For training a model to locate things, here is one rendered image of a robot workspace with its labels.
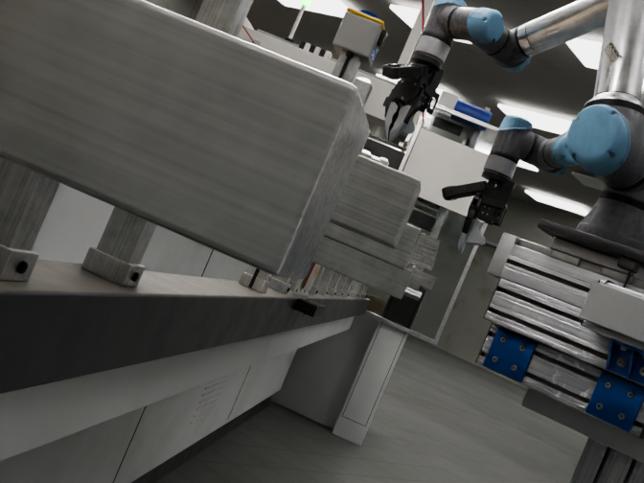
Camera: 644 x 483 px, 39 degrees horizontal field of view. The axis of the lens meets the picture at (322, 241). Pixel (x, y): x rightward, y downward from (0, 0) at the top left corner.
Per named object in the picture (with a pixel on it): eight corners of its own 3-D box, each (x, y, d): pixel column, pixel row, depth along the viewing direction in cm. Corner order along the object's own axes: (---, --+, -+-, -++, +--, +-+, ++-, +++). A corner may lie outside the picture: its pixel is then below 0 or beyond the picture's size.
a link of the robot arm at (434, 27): (457, -9, 207) (431, -10, 214) (439, 35, 207) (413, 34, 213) (477, 9, 213) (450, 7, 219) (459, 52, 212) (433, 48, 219)
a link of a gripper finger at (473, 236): (476, 258, 223) (490, 223, 223) (453, 249, 225) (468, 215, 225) (477, 260, 226) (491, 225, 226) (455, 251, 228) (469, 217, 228)
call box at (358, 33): (369, 71, 165) (385, 32, 165) (366, 61, 158) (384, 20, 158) (333, 57, 166) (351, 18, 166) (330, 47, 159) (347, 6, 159)
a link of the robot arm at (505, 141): (540, 124, 224) (510, 110, 223) (524, 166, 224) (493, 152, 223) (530, 127, 232) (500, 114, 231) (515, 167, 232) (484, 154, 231)
